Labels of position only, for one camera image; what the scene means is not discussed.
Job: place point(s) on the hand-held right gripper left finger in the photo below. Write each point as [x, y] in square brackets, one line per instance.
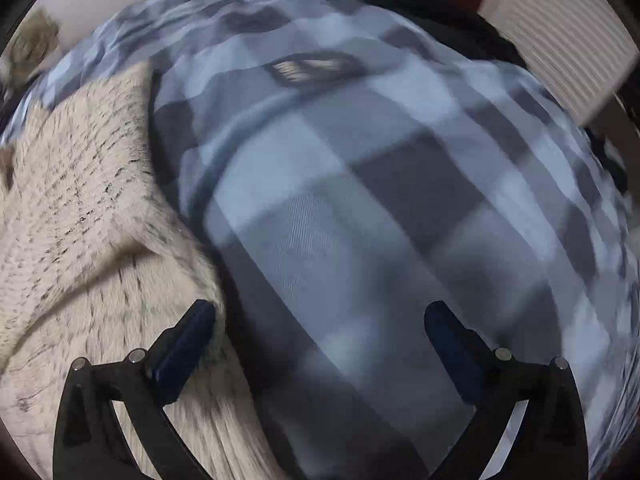
[192, 332]

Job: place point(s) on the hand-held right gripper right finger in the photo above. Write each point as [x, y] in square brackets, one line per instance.
[447, 340]

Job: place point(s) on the cream knitted sweater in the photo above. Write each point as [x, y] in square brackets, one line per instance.
[75, 185]

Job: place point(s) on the grey checkered blanket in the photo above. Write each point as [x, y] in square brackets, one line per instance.
[350, 210]

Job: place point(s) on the black cloth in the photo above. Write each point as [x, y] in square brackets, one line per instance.
[475, 30]

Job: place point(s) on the white slatted cabinet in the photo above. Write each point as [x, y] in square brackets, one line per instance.
[560, 40]

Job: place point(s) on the beige square fan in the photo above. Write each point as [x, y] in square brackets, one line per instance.
[32, 45]

